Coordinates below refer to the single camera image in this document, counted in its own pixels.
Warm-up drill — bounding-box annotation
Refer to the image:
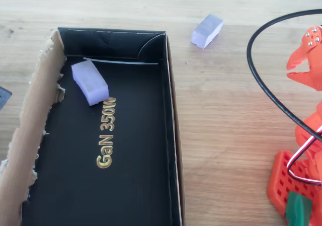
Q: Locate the black camera cable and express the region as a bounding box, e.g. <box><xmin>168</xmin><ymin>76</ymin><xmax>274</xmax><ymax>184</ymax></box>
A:
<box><xmin>246</xmin><ymin>8</ymin><xmax>322</xmax><ymax>142</ymax></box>

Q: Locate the black cardboard box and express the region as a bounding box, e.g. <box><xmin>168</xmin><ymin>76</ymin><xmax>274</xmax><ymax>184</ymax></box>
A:
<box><xmin>0</xmin><ymin>27</ymin><xmax>187</xmax><ymax>226</ymax></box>

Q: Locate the green table clamp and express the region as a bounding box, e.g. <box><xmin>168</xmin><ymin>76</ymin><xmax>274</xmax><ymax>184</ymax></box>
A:
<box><xmin>285</xmin><ymin>190</ymin><xmax>313</xmax><ymax>226</ymax></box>

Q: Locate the white red servo wire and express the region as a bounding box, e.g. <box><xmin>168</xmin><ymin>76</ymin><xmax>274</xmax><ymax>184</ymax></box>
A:
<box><xmin>286</xmin><ymin>125</ymin><xmax>322</xmax><ymax>186</ymax></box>

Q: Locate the pale purple foam block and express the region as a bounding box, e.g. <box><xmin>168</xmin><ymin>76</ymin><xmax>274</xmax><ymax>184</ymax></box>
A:
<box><xmin>190</xmin><ymin>14</ymin><xmax>224</xmax><ymax>50</ymax></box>
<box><xmin>71</xmin><ymin>60</ymin><xmax>110</xmax><ymax>107</ymax></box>

